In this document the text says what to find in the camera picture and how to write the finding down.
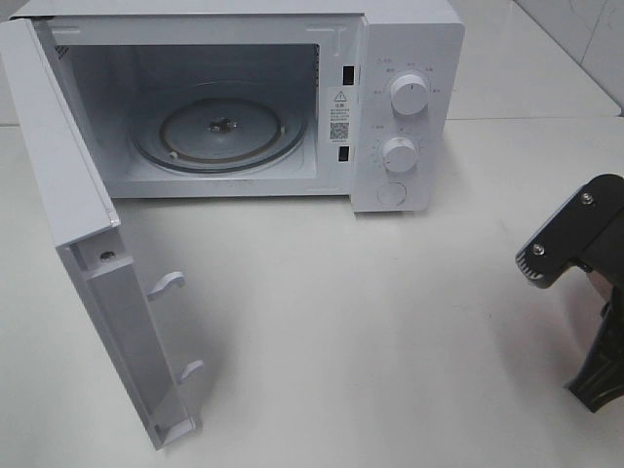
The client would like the glass microwave turntable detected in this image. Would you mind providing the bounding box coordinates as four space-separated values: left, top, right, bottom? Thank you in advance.
130 81 315 175

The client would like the upper white power knob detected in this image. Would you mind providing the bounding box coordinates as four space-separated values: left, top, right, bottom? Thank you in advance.
390 71 430 116

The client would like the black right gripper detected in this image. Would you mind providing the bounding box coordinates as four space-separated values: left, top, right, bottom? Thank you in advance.
566 209 623 412

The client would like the round white door button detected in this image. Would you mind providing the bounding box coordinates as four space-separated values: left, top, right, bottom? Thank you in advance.
377 182 408 208

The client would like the white timer knob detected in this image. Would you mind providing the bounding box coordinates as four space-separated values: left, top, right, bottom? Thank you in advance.
381 136 419 174

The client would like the white microwave oven body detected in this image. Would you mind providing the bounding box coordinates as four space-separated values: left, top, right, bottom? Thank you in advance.
8 1 465 213

